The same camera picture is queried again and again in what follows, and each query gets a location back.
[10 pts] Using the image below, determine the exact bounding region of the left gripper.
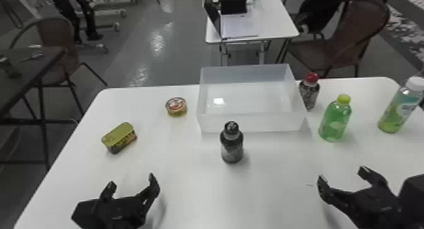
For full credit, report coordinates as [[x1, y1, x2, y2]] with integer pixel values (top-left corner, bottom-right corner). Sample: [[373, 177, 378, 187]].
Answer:
[[96, 172, 161, 229]]

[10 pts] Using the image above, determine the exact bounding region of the white side table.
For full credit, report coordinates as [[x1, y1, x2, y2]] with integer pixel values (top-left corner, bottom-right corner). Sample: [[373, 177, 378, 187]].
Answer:
[[202, 0, 301, 67]]

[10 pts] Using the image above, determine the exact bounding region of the red-capped dark bottle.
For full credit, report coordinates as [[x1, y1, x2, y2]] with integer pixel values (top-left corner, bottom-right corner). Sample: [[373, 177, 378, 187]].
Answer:
[[298, 72, 321, 112]]

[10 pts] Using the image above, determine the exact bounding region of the green bottle with white cap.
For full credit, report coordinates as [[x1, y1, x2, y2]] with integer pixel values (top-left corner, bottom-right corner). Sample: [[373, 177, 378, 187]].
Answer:
[[377, 75, 424, 134]]

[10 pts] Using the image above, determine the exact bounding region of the yellow can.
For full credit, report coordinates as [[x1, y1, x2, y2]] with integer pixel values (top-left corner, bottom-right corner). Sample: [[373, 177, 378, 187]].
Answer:
[[100, 121, 138, 155]]

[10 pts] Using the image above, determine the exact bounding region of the clear box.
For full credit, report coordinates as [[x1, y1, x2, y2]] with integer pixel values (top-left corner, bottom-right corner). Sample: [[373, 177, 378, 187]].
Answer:
[[196, 63, 307, 134]]

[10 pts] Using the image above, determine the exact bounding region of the black chair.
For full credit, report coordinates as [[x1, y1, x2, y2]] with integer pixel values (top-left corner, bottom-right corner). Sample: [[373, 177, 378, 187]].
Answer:
[[281, 0, 354, 40]]

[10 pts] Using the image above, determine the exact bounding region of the round orange can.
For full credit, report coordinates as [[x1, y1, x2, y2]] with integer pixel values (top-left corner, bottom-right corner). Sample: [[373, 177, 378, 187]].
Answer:
[[164, 96, 189, 118]]

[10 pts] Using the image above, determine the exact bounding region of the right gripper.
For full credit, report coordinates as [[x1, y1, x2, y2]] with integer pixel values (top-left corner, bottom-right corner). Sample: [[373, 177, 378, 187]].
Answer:
[[316, 165, 404, 229]]

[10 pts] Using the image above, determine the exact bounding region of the brown chair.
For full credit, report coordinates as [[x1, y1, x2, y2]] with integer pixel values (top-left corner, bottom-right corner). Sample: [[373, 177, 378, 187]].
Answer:
[[8, 16, 109, 116], [276, 0, 392, 79]]

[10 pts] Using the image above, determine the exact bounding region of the dark side table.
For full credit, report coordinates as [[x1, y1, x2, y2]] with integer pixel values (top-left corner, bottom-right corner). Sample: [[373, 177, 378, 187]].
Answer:
[[0, 45, 80, 173]]

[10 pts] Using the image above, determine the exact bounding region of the black bottle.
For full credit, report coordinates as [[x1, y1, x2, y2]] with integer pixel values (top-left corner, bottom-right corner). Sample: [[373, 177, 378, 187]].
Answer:
[[219, 120, 245, 165]]

